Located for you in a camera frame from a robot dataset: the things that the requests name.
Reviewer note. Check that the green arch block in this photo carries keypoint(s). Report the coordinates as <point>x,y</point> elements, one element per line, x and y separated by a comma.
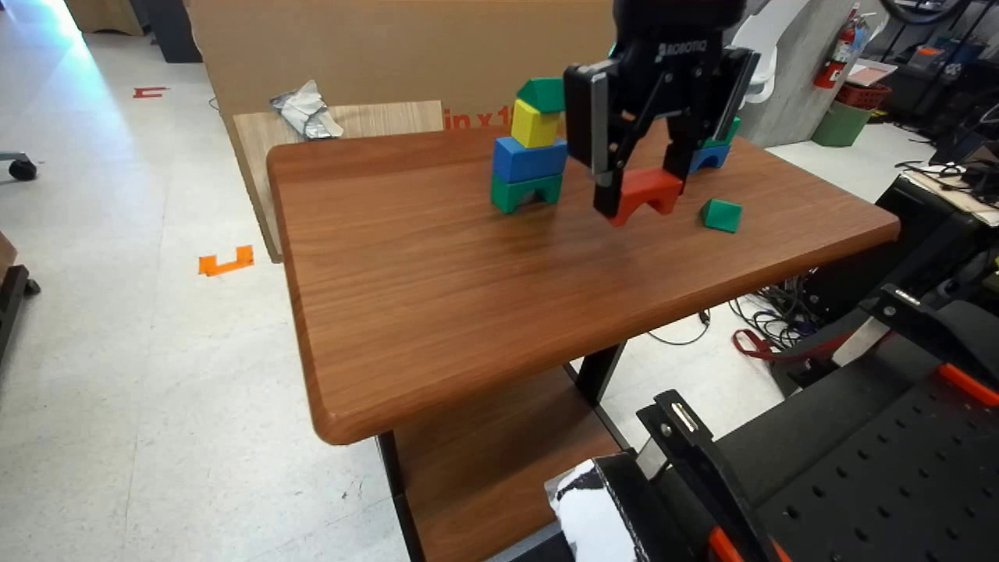
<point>510,193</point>
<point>732,128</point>

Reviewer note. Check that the orange arch block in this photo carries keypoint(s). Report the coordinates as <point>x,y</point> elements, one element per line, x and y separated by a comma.
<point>649,188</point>

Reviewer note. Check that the blue rectangular block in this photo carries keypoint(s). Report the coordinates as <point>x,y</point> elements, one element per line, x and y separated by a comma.
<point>530,158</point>

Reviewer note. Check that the blue arch block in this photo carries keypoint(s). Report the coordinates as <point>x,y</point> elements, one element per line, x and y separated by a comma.
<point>714,158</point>

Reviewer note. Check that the green roof block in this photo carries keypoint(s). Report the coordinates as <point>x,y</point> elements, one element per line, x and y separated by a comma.
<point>546,96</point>

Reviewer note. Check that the yellow cube block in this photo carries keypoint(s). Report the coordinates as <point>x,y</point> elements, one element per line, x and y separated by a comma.
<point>535,126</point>

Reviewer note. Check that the white crumpled bag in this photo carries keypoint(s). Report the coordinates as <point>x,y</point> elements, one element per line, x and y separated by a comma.
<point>306,111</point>

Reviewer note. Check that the red fire extinguisher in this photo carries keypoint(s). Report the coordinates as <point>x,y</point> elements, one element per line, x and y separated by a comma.
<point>838,52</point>

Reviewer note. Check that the green bin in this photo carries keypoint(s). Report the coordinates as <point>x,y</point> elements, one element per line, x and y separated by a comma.
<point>841,126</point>

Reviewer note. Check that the black chair caster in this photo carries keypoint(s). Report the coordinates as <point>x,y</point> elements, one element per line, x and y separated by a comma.
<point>20,167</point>

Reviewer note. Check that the green wedge block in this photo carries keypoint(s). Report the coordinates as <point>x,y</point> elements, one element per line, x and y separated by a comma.
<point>723,213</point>

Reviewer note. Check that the black table frame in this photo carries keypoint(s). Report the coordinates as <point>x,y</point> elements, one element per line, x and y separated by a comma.
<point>599,377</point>

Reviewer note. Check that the wooden lower table shelf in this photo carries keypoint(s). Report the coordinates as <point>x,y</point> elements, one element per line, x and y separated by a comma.
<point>502,469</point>

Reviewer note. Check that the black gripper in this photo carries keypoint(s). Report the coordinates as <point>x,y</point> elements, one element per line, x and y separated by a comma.
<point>675,47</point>

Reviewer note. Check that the large cardboard box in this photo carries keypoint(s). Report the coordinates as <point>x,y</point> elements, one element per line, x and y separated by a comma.
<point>395,52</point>

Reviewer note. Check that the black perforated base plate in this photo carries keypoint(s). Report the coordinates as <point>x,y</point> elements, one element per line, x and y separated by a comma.
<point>886,469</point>

